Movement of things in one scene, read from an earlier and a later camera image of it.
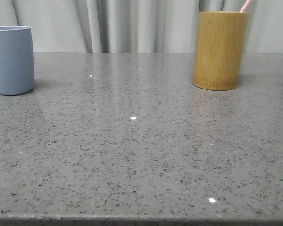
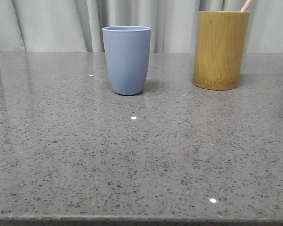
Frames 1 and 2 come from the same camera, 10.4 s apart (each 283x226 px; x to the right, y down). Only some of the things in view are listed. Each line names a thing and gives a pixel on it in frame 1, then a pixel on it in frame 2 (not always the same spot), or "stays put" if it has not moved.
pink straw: x=245 y=6 stays put
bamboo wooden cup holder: x=219 y=49 stays put
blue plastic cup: x=12 y=59 → x=127 y=49
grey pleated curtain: x=139 y=26 stays put
